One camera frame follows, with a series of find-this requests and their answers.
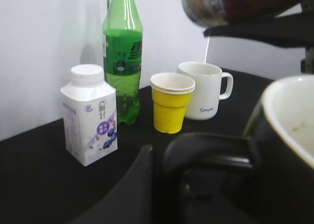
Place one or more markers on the black left gripper right finger holding bottle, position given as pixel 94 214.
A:
pixel 247 21

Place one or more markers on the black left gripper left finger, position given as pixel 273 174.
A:
pixel 130 200

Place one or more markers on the Nescafe coffee bottle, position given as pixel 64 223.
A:
pixel 209 13

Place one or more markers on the black mug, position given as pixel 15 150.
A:
pixel 266 176

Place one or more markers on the white mug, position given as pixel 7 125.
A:
pixel 211 86

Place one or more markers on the green sprite bottle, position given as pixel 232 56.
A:
pixel 122 50

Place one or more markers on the white blueberry yogurt carton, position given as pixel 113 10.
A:
pixel 89 114

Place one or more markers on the yellow paper cup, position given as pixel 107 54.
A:
pixel 171 93

